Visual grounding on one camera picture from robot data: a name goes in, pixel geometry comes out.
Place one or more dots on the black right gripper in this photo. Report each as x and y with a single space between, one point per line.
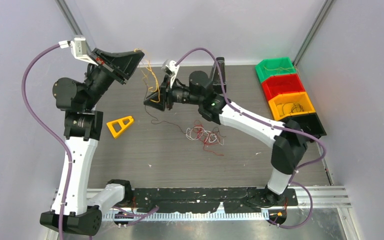
166 95

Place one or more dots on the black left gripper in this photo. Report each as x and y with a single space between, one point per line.
123 64

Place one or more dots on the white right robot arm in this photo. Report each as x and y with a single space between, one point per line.
286 140

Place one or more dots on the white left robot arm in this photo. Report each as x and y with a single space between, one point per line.
72 212

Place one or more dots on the yellow triangular plastic piece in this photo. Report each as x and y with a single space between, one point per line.
118 126

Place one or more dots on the green plastic bin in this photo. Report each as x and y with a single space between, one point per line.
274 67

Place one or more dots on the red plastic bin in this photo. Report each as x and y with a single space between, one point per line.
281 84

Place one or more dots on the yellow plastic bin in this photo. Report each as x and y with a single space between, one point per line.
290 104

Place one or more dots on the black plastic bin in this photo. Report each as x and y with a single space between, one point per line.
310 123

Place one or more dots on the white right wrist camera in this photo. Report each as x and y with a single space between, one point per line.
171 68

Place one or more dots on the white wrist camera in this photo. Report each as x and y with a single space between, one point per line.
171 68
79 49

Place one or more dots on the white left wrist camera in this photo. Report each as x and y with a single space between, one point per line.
79 49

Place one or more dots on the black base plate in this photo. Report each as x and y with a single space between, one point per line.
203 200

